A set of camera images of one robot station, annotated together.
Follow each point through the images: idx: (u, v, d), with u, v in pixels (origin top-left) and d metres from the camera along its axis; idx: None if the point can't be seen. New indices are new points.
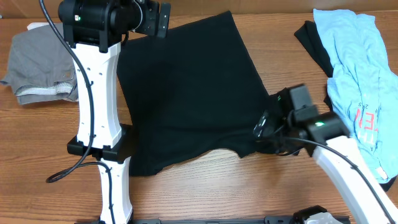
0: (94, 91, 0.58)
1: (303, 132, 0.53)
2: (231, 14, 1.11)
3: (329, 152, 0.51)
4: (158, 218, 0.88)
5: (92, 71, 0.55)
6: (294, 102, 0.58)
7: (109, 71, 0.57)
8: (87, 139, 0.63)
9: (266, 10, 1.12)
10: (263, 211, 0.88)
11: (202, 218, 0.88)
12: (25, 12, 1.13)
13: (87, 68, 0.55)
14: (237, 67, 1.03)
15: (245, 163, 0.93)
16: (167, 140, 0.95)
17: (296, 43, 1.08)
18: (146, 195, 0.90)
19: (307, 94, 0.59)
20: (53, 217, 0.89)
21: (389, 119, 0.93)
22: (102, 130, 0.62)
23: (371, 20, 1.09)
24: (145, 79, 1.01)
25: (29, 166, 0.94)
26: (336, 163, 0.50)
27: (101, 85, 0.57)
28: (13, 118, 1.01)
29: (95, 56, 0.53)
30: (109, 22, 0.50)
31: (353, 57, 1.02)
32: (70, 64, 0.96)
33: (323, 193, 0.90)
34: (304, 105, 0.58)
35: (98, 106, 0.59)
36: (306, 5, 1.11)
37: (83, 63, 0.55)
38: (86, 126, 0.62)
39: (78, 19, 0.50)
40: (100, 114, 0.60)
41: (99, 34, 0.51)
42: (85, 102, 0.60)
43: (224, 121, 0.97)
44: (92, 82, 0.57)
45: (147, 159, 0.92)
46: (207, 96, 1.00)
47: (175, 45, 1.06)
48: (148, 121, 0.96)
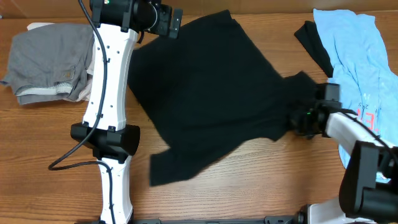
0: (109, 68, 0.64)
1: (321, 114, 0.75)
2: (229, 13, 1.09)
3: (341, 116, 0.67)
4: (158, 218, 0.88)
5: (111, 51, 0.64)
6: (326, 94, 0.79)
7: (125, 52, 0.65)
8: (93, 120, 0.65)
9: (267, 9, 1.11)
10: (263, 211, 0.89)
11: (202, 218, 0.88)
12: (24, 12, 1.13)
13: (107, 46, 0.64)
14: (246, 66, 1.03)
15: (245, 163, 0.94)
16: (195, 141, 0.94)
17: (296, 43, 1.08)
18: (146, 195, 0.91)
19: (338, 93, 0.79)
20: (53, 217, 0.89)
21: (388, 119, 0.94)
22: (111, 111, 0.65)
23: (371, 20, 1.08)
24: (157, 87, 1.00)
25: (29, 166, 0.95)
26: (341, 119, 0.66)
27: (117, 63, 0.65)
28: (13, 118, 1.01)
29: (116, 35, 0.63)
30: (132, 11, 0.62)
31: (353, 57, 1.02)
32: (70, 64, 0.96)
33: (322, 193, 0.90)
34: (333, 99, 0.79)
35: (111, 83, 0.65)
36: (306, 5, 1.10)
37: (104, 41, 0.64)
38: (94, 105, 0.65)
39: (107, 2, 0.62)
40: (111, 93, 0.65)
41: (122, 16, 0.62)
42: (99, 81, 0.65)
43: (245, 114, 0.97)
44: (109, 59, 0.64)
45: (181, 165, 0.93)
46: (219, 95, 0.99)
47: (176, 46, 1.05)
48: (171, 128, 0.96)
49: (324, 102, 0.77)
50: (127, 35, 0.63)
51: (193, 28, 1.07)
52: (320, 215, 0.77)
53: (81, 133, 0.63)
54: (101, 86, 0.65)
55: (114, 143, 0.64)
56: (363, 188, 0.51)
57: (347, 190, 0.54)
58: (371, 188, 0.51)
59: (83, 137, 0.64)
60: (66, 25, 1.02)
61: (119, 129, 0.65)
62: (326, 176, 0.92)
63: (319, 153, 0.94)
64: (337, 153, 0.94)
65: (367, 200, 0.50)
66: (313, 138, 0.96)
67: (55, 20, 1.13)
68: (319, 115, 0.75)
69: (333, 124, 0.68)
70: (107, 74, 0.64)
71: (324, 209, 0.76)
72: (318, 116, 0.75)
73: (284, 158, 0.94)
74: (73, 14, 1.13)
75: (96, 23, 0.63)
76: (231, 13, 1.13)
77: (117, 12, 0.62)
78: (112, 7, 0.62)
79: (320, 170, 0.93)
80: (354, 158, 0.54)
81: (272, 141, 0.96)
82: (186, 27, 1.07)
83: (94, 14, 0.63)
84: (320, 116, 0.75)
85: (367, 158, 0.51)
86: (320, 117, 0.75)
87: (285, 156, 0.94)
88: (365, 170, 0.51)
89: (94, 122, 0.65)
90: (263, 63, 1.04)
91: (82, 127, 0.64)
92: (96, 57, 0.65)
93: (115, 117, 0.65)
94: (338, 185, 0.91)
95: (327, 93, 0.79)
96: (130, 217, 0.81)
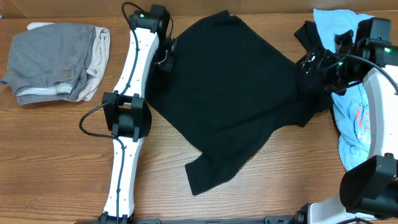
0: (140, 56, 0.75)
1: (367, 53, 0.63)
2: (227, 13, 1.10)
3: (382, 79, 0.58)
4: (158, 218, 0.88)
5: (142, 46, 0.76)
6: (372, 31, 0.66)
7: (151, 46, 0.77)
8: (122, 88, 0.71)
9: (267, 9, 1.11)
10: (263, 211, 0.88)
11: (202, 218, 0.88)
12: (25, 12, 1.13)
13: (139, 41, 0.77)
14: (259, 62, 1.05)
15: (245, 164, 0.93)
16: (225, 141, 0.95)
17: (296, 43, 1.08)
18: (146, 195, 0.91)
19: (387, 30, 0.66)
20: (53, 217, 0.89)
21: None
22: (137, 84, 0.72)
23: None
24: (172, 94, 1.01)
25: (29, 166, 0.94)
26: (383, 88, 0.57)
27: (145, 53, 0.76)
28: (13, 117, 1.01)
29: (147, 35, 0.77)
30: (158, 27, 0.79)
31: None
32: (70, 64, 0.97)
33: (323, 193, 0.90)
34: (379, 38, 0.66)
35: (139, 66, 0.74)
36: (306, 5, 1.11)
37: (137, 37, 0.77)
38: (125, 79, 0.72)
39: (142, 15, 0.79)
40: (138, 71, 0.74)
41: (152, 25, 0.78)
42: (129, 63, 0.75)
43: (268, 108, 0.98)
44: (139, 50, 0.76)
45: (220, 167, 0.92)
46: (239, 93, 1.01)
47: (181, 51, 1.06)
48: (199, 132, 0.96)
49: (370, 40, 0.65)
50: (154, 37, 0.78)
51: (193, 31, 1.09)
52: (321, 213, 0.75)
53: (110, 99, 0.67)
54: (130, 68, 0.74)
55: (136, 109, 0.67)
56: (364, 196, 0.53)
57: (351, 186, 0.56)
58: (371, 198, 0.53)
59: (108, 105, 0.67)
60: (66, 25, 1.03)
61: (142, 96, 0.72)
62: (326, 176, 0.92)
63: (319, 153, 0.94)
64: (337, 153, 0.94)
65: (364, 205, 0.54)
66: (313, 138, 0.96)
67: (54, 20, 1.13)
68: (364, 52, 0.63)
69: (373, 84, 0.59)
70: (137, 59, 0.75)
71: (324, 206, 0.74)
72: (362, 54, 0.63)
73: (284, 159, 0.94)
74: (73, 14, 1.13)
75: (132, 28, 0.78)
76: (231, 13, 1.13)
77: (146, 25, 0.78)
78: (144, 20, 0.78)
79: (320, 170, 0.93)
80: (365, 167, 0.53)
81: (271, 141, 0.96)
82: (186, 32, 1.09)
83: (131, 23, 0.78)
84: (365, 54, 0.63)
85: (377, 178, 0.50)
86: (364, 56, 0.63)
87: (285, 157, 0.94)
88: (374, 185, 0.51)
89: (122, 90, 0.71)
90: (275, 57, 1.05)
91: (112, 94, 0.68)
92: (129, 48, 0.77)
93: (140, 89, 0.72)
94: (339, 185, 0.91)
95: (372, 30, 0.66)
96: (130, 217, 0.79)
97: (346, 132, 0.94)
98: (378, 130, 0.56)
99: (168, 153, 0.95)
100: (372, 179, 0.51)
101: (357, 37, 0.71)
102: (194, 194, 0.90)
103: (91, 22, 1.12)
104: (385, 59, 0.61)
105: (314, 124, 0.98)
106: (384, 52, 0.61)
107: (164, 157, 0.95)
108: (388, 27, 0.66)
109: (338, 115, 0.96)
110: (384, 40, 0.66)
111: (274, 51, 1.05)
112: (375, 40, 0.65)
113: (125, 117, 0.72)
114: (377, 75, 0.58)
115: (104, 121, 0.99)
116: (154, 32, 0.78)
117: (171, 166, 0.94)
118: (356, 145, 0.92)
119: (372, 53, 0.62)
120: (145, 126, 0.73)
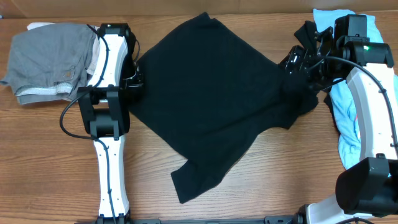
0: (111, 55, 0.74)
1: (347, 52, 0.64)
2: (203, 16, 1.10)
3: (365, 78, 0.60)
4: (158, 218, 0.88)
5: (112, 47, 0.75)
6: (349, 30, 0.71)
7: (119, 46, 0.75)
8: (96, 82, 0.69)
9: (266, 9, 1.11)
10: (263, 211, 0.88)
11: (202, 218, 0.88)
12: (25, 12, 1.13)
13: (109, 43, 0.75)
14: (240, 65, 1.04)
15: (245, 164, 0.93)
16: (209, 148, 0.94)
17: (296, 43, 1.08)
18: (146, 195, 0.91)
19: (362, 27, 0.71)
20: (53, 217, 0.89)
21: None
22: (111, 76, 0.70)
23: (371, 20, 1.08)
24: (153, 102, 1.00)
25: (29, 166, 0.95)
26: (366, 88, 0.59)
27: (115, 51, 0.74)
28: (13, 117, 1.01)
29: (115, 40, 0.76)
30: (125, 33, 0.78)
31: None
32: (70, 64, 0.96)
33: (322, 193, 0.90)
34: (357, 34, 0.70)
35: (109, 65, 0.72)
36: (306, 5, 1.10)
37: (107, 41, 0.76)
38: (97, 76, 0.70)
39: (109, 26, 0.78)
40: (110, 68, 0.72)
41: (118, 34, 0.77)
42: (101, 63, 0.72)
43: (252, 111, 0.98)
44: (109, 50, 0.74)
45: (206, 174, 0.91)
46: (222, 97, 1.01)
47: (160, 58, 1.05)
48: (183, 139, 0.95)
49: (348, 38, 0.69)
50: (122, 40, 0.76)
51: (171, 37, 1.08)
52: (319, 214, 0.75)
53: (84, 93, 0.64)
54: (101, 66, 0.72)
55: (114, 101, 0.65)
56: (361, 198, 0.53)
57: (347, 187, 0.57)
58: (368, 199, 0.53)
59: (81, 99, 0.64)
60: (66, 25, 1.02)
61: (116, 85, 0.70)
62: (326, 176, 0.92)
63: (319, 153, 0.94)
64: (337, 153, 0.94)
65: (360, 206, 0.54)
66: (313, 137, 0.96)
67: (55, 20, 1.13)
68: (344, 52, 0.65)
69: (357, 83, 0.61)
70: (107, 58, 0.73)
71: (323, 207, 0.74)
72: (342, 53, 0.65)
73: (284, 158, 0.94)
74: (73, 14, 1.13)
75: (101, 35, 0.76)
76: (232, 12, 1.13)
77: (113, 32, 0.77)
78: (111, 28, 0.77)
79: (319, 170, 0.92)
80: (360, 170, 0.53)
81: (271, 141, 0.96)
82: (164, 39, 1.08)
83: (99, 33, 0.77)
84: (346, 53, 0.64)
85: (372, 179, 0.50)
86: (344, 55, 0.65)
87: (285, 156, 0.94)
88: (370, 186, 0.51)
89: (96, 83, 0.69)
90: (255, 59, 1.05)
91: (86, 89, 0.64)
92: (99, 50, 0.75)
93: (113, 81, 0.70)
94: None
95: (349, 28, 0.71)
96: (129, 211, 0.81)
97: (346, 132, 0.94)
98: (368, 129, 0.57)
99: (167, 153, 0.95)
100: (367, 181, 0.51)
101: (337, 35, 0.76)
102: (183, 202, 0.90)
103: (91, 22, 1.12)
104: (365, 57, 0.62)
105: (314, 124, 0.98)
106: (365, 50, 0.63)
107: (164, 157, 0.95)
108: (363, 23, 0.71)
109: (338, 115, 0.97)
110: (362, 37, 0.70)
111: (253, 52, 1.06)
112: (354, 37, 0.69)
113: (102, 115, 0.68)
114: (359, 74, 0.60)
115: None
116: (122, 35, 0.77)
117: (171, 166, 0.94)
118: (356, 145, 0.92)
119: (352, 51, 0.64)
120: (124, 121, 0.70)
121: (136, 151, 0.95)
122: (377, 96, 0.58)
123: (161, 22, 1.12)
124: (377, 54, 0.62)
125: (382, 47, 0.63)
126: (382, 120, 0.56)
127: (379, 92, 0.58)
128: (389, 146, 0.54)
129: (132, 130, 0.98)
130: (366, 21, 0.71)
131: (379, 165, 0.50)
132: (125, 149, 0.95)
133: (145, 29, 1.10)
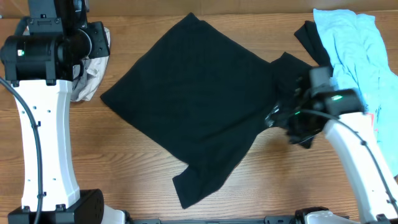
0: (41, 133, 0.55)
1: (319, 104, 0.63)
2: (191, 16, 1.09)
3: (341, 128, 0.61)
4: (158, 218, 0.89)
5: (40, 107, 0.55)
6: (314, 81, 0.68)
7: (58, 111, 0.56)
8: (35, 203, 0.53)
9: (267, 10, 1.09)
10: (263, 211, 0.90)
11: (202, 218, 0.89)
12: (25, 12, 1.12)
13: (33, 106, 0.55)
14: (236, 66, 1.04)
15: (245, 164, 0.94)
16: (208, 151, 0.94)
17: (296, 43, 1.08)
18: (146, 195, 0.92)
19: (326, 76, 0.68)
20: None
21: (388, 119, 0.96)
22: (54, 184, 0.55)
23: (371, 20, 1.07)
24: (151, 111, 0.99)
25: None
26: (346, 139, 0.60)
27: (49, 124, 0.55)
28: (13, 117, 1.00)
29: (38, 89, 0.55)
30: (56, 57, 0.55)
31: (354, 57, 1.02)
32: None
33: (322, 193, 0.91)
34: (323, 84, 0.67)
35: (46, 149, 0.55)
36: (306, 6, 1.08)
37: (28, 102, 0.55)
38: (32, 183, 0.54)
39: (22, 53, 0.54)
40: (50, 160, 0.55)
41: (45, 65, 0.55)
42: (32, 152, 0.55)
43: (249, 112, 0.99)
44: (40, 122, 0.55)
45: (208, 177, 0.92)
46: (221, 99, 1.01)
47: (153, 65, 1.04)
48: (183, 141, 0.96)
49: (316, 91, 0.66)
50: (58, 88, 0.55)
51: (166, 38, 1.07)
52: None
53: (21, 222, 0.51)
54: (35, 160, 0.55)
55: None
56: None
57: None
58: None
59: None
60: None
61: (69, 206, 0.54)
62: (326, 176, 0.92)
63: (319, 153, 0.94)
64: None
65: None
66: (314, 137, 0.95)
67: None
68: (315, 105, 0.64)
69: (334, 132, 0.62)
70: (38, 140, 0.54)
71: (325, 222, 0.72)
72: (315, 106, 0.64)
73: (284, 158, 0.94)
74: None
75: (15, 82, 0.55)
76: (232, 12, 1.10)
77: (38, 50, 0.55)
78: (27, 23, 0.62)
79: (320, 170, 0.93)
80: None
81: (271, 141, 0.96)
82: (155, 45, 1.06)
83: (7, 70, 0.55)
84: (318, 106, 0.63)
85: None
86: (317, 107, 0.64)
87: (285, 155, 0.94)
88: None
89: (35, 204, 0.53)
90: (252, 60, 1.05)
91: (22, 214, 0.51)
92: (23, 124, 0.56)
93: (61, 191, 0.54)
94: (337, 185, 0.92)
95: (314, 79, 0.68)
96: (125, 213, 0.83)
97: None
98: (360, 186, 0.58)
99: (168, 153, 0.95)
100: None
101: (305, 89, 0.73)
102: (185, 208, 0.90)
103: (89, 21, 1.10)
104: (338, 107, 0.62)
105: None
106: (336, 101, 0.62)
107: (165, 157, 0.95)
108: (326, 72, 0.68)
109: None
110: (328, 85, 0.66)
111: (248, 53, 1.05)
112: (319, 89, 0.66)
113: None
114: (334, 126, 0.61)
115: (105, 121, 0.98)
116: (55, 49, 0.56)
117: (171, 166, 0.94)
118: None
119: (323, 103, 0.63)
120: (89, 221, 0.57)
121: (136, 150, 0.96)
122: (359, 147, 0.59)
123: (161, 22, 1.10)
124: (348, 102, 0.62)
125: (348, 93, 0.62)
126: (368, 173, 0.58)
127: (359, 144, 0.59)
128: (386, 203, 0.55)
129: (132, 130, 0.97)
130: (327, 70, 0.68)
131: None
132: (125, 148, 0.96)
133: (144, 30, 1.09)
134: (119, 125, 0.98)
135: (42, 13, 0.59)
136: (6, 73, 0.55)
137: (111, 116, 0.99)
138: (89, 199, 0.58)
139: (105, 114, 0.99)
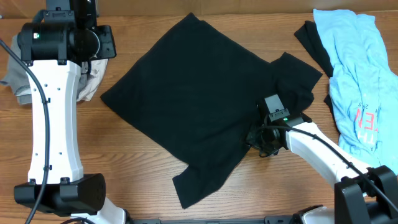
0: (50, 109, 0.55)
1: (275, 130, 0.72)
2: (192, 16, 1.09)
3: (295, 134, 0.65)
4: (158, 218, 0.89)
5: (50, 84, 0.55)
6: (268, 107, 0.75)
7: (68, 91, 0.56)
8: (41, 177, 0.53)
9: (267, 10, 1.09)
10: (263, 211, 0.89)
11: (202, 218, 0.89)
12: (25, 13, 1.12)
13: (45, 84, 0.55)
14: (236, 65, 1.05)
15: (245, 165, 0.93)
16: (208, 151, 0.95)
17: (296, 43, 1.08)
18: (146, 195, 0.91)
19: (278, 102, 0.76)
20: (53, 217, 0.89)
21: (388, 119, 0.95)
22: (61, 159, 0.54)
23: (371, 20, 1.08)
24: (151, 111, 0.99)
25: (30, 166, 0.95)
26: (300, 139, 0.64)
27: (58, 102, 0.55)
28: (13, 117, 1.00)
29: (51, 69, 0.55)
30: (68, 42, 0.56)
31: (353, 57, 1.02)
32: None
33: (322, 193, 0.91)
34: (277, 109, 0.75)
35: (55, 128, 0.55)
36: (306, 6, 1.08)
37: (40, 80, 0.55)
38: (40, 158, 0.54)
39: (37, 36, 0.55)
40: (57, 139, 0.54)
41: (58, 47, 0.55)
42: (40, 127, 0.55)
43: (249, 112, 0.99)
44: (50, 99, 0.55)
45: (207, 177, 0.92)
46: (221, 99, 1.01)
47: (153, 65, 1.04)
48: (183, 140, 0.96)
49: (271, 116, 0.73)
50: (68, 68, 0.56)
51: (166, 38, 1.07)
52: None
53: (26, 196, 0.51)
54: (43, 140, 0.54)
55: (68, 198, 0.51)
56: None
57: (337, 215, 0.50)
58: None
59: (28, 201, 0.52)
60: None
61: (74, 180, 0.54)
62: None
63: None
64: None
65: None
66: None
67: None
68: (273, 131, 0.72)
69: (294, 143, 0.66)
70: (48, 117, 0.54)
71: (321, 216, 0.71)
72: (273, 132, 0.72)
73: (283, 159, 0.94)
74: None
75: (28, 61, 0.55)
76: (232, 12, 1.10)
77: (51, 34, 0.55)
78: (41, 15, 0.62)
79: None
80: (336, 199, 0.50)
81: None
82: (156, 45, 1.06)
83: (23, 51, 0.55)
84: (275, 132, 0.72)
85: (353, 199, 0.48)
86: (275, 134, 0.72)
87: (285, 156, 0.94)
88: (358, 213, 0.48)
89: (41, 178, 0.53)
90: (251, 60, 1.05)
91: (27, 188, 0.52)
92: (33, 100, 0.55)
93: (66, 168, 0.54)
94: None
95: (267, 106, 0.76)
96: (125, 213, 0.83)
97: (346, 132, 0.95)
98: (331, 175, 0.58)
99: (168, 153, 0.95)
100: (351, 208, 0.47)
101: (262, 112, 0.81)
102: (185, 208, 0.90)
103: None
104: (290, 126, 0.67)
105: None
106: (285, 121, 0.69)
107: (165, 157, 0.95)
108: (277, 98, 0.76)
109: (338, 115, 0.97)
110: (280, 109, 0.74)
111: (249, 53, 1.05)
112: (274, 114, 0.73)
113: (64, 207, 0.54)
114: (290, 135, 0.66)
115: (104, 120, 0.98)
116: (67, 34, 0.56)
117: (171, 166, 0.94)
118: (356, 145, 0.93)
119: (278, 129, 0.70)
120: (89, 201, 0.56)
121: (136, 150, 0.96)
122: (313, 141, 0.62)
123: (161, 23, 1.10)
124: (296, 121, 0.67)
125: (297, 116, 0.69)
126: (326, 156, 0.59)
127: (311, 139, 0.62)
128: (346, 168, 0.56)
129: (132, 130, 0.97)
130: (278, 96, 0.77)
131: (352, 187, 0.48)
132: (125, 148, 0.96)
133: (145, 29, 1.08)
134: (119, 125, 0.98)
135: (57, 5, 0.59)
136: (22, 54, 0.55)
137: (111, 116, 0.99)
138: (91, 178, 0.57)
139: (104, 113, 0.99)
